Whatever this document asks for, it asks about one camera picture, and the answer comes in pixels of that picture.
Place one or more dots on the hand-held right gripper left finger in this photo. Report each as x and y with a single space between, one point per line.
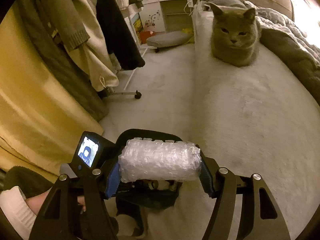
112 185

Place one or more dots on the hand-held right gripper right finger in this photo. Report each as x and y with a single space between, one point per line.
206 180

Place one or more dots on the person's left forearm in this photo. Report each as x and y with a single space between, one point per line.
15 212

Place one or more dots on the person's left hand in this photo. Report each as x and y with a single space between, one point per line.
33 206

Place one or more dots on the yellow curtain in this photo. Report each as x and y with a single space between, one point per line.
37 117

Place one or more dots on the beige long coat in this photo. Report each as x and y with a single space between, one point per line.
95 62

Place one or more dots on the red bag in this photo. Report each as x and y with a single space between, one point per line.
146 36

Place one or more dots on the grey cushion stool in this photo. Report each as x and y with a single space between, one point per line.
167 38

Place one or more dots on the colourful framed picture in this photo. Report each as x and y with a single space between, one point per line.
137 25

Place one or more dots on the grey cat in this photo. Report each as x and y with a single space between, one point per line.
235 47

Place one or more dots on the olive knit cardigan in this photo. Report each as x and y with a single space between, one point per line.
67 17

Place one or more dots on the dark grey fleece blanket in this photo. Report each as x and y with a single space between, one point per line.
287 50

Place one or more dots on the patterned grey white duvet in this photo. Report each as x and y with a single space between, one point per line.
287 22

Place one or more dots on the grey pillow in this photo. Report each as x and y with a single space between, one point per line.
225 1

